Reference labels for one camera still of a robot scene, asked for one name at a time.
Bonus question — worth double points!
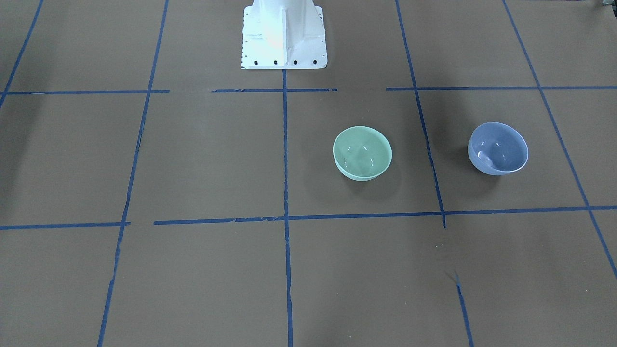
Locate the blue bowl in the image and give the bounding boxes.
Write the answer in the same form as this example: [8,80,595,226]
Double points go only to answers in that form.
[468,121,529,176]

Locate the green bowl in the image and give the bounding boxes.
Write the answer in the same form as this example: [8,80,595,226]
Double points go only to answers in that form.
[332,126,393,182]

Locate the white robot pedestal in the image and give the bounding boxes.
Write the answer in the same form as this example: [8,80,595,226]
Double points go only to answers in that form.
[241,0,328,70]

